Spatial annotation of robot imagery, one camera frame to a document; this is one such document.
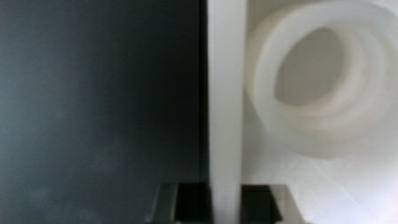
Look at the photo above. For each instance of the white square tabletop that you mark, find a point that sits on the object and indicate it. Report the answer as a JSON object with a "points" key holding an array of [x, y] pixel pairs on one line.
{"points": [[302, 86]]}

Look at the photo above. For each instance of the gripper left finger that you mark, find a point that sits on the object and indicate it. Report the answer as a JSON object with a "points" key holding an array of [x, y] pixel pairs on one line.
{"points": [[181, 206]]}

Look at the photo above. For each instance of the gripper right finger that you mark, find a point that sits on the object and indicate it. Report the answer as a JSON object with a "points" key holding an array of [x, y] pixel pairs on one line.
{"points": [[268, 206]]}

